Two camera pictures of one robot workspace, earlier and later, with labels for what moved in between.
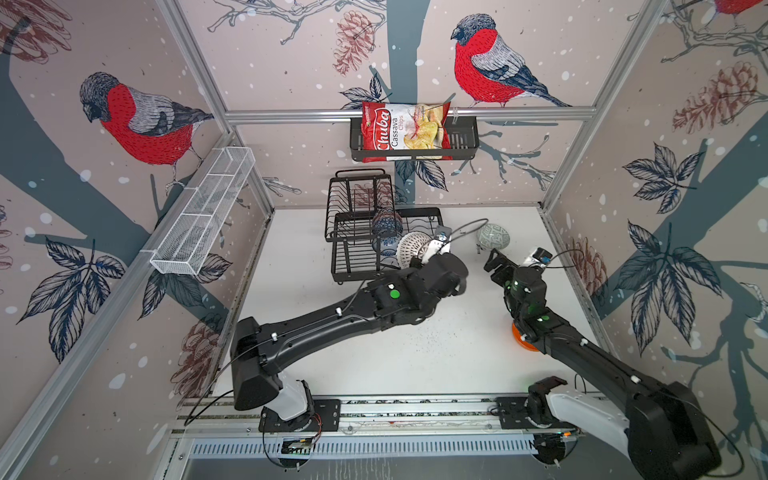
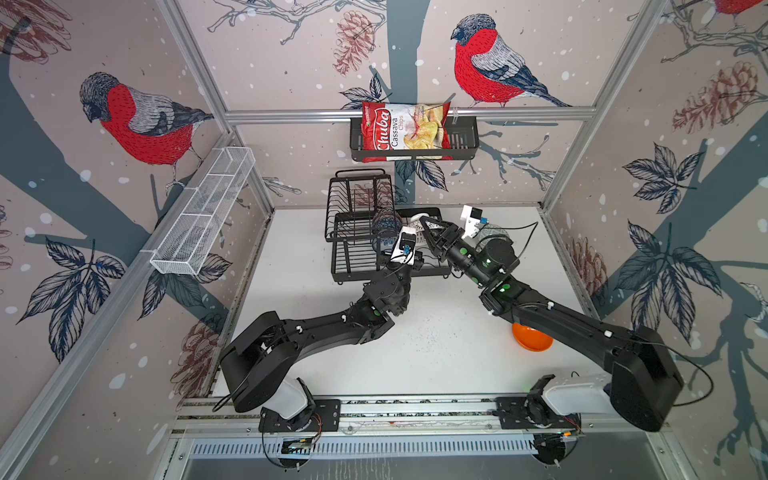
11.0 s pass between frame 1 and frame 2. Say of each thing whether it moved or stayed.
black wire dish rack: stayed
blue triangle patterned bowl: stayed
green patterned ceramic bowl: stayed
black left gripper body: moved
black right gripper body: moved
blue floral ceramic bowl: stayed
